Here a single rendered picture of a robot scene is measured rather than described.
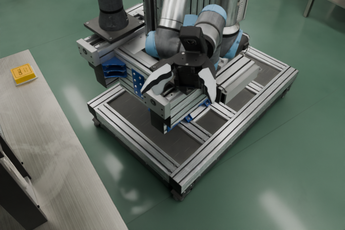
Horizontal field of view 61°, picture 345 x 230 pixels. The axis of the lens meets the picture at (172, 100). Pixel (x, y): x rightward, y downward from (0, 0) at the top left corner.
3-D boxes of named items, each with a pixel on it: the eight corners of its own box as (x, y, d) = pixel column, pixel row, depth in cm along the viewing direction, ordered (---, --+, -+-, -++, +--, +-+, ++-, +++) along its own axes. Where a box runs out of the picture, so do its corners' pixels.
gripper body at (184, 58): (205, 96, 67) (216, 63, 75) (203, 66, 61) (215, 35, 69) (173, 92, 70) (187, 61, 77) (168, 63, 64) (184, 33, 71)
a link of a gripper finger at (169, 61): (161, 84, 63) (193, 66, 66) (160, 78, 62) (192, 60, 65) (150, 74, 66) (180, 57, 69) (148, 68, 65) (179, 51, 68)
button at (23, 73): (36, 77, 111) (34, 72, 110) (17, 84, 109) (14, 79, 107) (31, 67, 115) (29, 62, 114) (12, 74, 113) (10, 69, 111)
